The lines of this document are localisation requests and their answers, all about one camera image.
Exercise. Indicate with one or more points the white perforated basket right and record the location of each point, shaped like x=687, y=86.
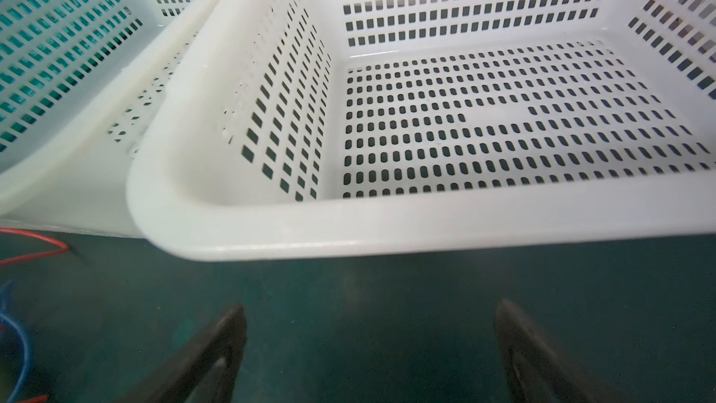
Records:
x=326, y=128

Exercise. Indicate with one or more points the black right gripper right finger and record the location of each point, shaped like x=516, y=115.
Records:
x=535, y=369

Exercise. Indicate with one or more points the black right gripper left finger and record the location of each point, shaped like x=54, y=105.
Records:
x=205, y=369

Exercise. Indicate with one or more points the white perforated basket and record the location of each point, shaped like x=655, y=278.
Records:
x=81, y=81
x=326, y=128

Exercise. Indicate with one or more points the white perforated basket middle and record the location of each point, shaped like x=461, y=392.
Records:
x=81, y=81

